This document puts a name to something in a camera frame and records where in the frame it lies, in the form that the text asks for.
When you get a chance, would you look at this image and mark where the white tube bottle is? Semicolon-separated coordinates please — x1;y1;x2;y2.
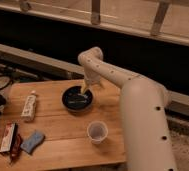
21;90;37;122

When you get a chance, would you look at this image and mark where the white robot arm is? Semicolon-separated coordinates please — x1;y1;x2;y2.
78;47;178;171

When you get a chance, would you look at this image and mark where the black ceramic bowl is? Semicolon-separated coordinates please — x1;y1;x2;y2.
62;86;93;112

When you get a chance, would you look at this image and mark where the translucent plastic cup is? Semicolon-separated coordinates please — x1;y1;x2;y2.
87;121;108;145

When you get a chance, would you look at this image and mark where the blue sponge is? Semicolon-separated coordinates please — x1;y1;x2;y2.
21;131;45;154

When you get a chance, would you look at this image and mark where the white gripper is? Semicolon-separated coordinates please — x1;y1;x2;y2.
80;68;101;94

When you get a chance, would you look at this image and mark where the dark red wrapped snack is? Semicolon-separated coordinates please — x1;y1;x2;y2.
10;134;22;163

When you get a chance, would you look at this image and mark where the red and white box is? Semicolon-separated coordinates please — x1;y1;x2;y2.
0;123;17;155

